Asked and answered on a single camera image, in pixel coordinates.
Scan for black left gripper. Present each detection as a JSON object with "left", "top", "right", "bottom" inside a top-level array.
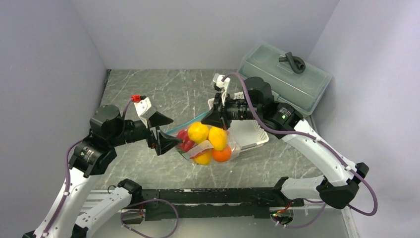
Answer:
[{"left": 109, "top": 110, "right": 183, "bottom": 154}]

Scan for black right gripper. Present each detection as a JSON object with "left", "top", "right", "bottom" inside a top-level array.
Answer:
[{"left": 201, "top": 90, "right": 262, "bottom": 130}]

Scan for yellow toy fruit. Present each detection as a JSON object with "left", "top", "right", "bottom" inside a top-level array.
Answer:
[{"left": 208, "top": 127, "right": 228, "bottom": 151}]

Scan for clear zip top bag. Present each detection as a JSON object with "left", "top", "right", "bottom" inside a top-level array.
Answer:
[{"left": 167, "top": 113, "right": 241, "bottom": 165}]

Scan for red toy strawberry with leaves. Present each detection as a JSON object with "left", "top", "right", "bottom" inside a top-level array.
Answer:
[{"left": 176, "top": 130, "right": 196, "bottom": 152}]

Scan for white perforated plastic basket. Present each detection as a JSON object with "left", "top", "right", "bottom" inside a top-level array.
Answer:
[{"left": 208, "top": 93, "right": 269, "bottom": 151}]

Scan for orange toy tangerine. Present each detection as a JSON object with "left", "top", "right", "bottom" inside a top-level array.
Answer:
[{"left": 211, "top": 145, "right": 232, "bottom": 163}]

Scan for yellow toy lemon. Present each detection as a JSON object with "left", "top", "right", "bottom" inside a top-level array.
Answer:
[{"left": 187, "top": 121, "right": 209, "bottom": 144}]

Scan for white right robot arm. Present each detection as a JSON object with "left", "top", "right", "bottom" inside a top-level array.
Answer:
[{"left": 202, "top": 74, "right": 369, "bottom": 209}]

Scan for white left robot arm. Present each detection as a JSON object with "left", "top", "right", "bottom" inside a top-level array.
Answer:
[{"left": 24, "top": 103, "right": 181, "bottom": 238}]

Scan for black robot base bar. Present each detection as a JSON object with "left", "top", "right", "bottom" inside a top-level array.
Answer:
[{"left": 109, "top": 178, "right": 305, "bottom": 221}]

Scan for green storage box clear lid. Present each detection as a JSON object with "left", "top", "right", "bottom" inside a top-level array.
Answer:
[{"left": 238, "top": 43, "right": 332, "bottom": 117}]

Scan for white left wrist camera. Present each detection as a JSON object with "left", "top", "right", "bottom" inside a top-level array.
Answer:
[{"left": 131, "top": 95, "right": 157, "bottom": 124}]

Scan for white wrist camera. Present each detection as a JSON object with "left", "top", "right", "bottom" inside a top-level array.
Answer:
[
  {"left": 212, "top": 73, "right": 230, "bottom": 106},
  {"left": 131, "top": 95, "right": 157, "bottom": 124}
]

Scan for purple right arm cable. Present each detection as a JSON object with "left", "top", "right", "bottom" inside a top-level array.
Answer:
[{"left": 221, "top": 72, "right": 378, "bottom": 230}]

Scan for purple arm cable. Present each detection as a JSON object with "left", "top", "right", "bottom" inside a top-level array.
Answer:
[
  {"left": 221, "top": 72, "right": 378, "bottom": 230},
  {"left": 43, "top": 98, "right": 135, "bottom": 235}
]

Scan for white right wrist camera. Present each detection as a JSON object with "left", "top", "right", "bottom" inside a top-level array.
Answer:
[{"left": 212, "top": 73, "right": 230, "bottom": 106}]

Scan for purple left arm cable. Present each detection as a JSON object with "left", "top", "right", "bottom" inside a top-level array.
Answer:
[{"left": 43, "top": 98, "right": 135, "bottom": 235}]

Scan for dark coiled hose piece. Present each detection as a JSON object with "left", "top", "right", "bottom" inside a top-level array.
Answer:
[{"left": 278, "top": 52, "right": 307, "bottom": 74}]

